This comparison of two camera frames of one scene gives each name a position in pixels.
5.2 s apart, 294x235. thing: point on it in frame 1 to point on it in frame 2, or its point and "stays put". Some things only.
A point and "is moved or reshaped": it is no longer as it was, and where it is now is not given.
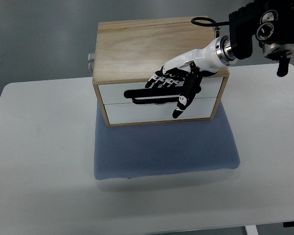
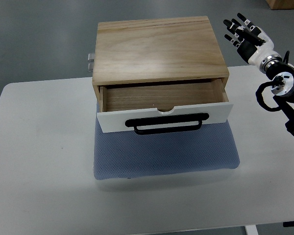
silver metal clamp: x=91 y=60 stays put
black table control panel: x=292 y=223 stays put
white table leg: x=251 y=230 stays put
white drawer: x=113 y=94 is moved or reshaped
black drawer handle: x=145 y=101 to x=135 y=123
